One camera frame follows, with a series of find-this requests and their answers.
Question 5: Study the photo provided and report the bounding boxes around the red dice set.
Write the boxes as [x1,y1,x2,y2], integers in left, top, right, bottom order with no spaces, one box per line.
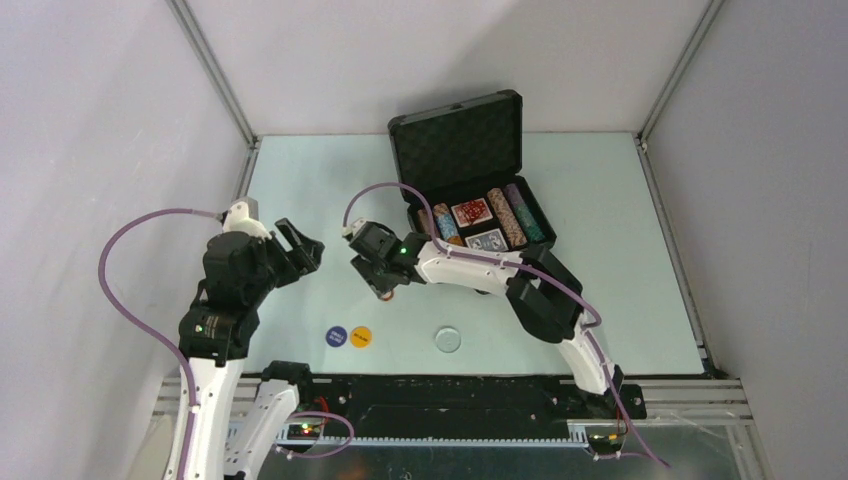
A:
[450,198,494,229]

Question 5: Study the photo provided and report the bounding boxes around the blue orange chip stack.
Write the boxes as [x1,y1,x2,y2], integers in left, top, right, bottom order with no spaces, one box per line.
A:
[433,203,463,246]

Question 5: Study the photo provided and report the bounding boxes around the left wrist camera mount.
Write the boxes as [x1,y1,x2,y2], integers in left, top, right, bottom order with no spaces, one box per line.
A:
[221,196,272,240]

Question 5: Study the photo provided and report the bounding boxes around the purple green chip stack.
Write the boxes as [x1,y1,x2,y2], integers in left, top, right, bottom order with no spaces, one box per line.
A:
[504,183,546,243]

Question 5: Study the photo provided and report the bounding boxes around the pink brown chip stack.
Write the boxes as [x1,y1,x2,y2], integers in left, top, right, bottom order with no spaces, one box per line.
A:
[487,188,528,248]

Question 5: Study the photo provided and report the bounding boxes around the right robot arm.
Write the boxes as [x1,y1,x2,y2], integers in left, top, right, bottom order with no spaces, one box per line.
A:
[342,219,622,418]

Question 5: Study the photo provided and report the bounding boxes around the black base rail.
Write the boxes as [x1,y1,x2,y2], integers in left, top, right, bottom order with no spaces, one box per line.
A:
[297,375,647,440]

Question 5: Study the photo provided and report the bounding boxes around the clear dealer button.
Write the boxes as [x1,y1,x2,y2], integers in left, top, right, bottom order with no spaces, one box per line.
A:
[434,327,462,354]

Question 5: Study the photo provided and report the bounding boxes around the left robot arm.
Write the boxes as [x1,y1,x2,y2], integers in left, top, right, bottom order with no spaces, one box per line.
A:
[164,218,324,479]

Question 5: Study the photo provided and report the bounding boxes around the blue playing card deck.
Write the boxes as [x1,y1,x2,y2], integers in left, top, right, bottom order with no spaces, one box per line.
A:
[465,228,510,252]

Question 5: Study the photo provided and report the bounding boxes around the yellow big blind button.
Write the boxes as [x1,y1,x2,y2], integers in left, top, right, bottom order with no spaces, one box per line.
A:
[350,326,373,349]

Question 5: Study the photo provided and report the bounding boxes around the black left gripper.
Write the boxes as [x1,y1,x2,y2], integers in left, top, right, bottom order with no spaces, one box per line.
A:
[245,216,324,302]

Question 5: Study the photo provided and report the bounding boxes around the black poker case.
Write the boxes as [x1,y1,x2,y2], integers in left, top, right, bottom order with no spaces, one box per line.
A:
[387,90,557,252]

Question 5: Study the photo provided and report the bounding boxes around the blue small blind button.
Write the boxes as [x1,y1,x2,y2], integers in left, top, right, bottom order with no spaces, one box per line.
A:
[325,326,348,348]

